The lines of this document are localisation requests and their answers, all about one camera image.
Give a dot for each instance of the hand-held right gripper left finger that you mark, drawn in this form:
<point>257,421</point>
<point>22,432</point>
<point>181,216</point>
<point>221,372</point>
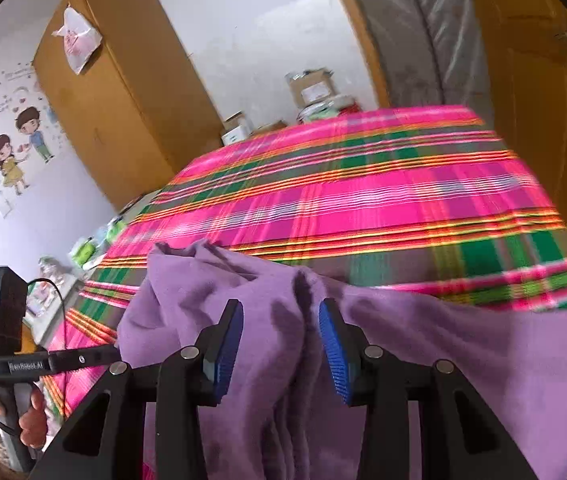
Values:
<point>228,350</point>

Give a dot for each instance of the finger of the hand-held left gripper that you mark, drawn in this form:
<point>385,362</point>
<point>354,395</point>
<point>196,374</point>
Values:
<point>83,358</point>

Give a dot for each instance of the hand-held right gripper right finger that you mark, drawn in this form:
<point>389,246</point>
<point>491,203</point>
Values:
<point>336,355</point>

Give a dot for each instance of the purple fleece sweater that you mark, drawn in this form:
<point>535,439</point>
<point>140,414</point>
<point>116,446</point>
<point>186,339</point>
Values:
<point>438,360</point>

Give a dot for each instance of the person's left hand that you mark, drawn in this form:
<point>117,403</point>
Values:
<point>32,420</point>

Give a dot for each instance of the glass-topped side table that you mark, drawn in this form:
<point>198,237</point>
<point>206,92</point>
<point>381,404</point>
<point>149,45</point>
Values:
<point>58,305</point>

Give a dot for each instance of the green tissue pack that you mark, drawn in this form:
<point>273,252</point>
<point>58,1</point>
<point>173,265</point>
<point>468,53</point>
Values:
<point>116,227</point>
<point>84,252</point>

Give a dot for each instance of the pink green plaid bed sheet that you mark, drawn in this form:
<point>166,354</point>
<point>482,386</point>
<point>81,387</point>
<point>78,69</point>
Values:
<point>363,185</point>

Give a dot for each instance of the white cardboard box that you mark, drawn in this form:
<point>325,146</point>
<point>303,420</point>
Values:
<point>237,130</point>

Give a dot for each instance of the small brown cardboard box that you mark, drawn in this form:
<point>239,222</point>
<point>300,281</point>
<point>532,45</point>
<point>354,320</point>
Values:
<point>269,127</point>

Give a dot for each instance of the pile of wrapped parcels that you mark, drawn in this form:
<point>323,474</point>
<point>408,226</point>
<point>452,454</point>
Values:
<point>328,109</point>

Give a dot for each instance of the wooden wardrobe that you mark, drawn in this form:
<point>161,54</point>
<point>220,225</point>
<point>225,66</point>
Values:
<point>133,100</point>

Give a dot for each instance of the brown labelled cardboard box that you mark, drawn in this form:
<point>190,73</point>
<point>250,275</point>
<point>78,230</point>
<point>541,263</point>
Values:
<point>313,87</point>

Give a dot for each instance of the white plastic bag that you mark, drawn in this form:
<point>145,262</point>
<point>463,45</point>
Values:
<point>77,40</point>

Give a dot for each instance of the wooden door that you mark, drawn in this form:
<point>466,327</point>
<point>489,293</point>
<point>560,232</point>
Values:
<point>533,85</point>

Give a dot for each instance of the clear plastic door curtain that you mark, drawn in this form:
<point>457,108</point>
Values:
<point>413,25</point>

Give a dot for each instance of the cartoon wall sticker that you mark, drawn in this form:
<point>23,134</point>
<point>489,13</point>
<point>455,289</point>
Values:
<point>8,150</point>

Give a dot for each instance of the wooden door frame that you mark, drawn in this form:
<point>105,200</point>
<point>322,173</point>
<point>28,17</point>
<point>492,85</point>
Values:
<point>358,25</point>

